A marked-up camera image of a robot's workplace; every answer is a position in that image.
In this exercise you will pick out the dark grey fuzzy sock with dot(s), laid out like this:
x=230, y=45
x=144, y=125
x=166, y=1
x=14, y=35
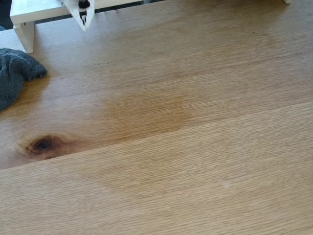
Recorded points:
x=12, y=73

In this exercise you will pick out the white wooden riser shelf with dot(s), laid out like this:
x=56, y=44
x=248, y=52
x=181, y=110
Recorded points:
x=36, y=11

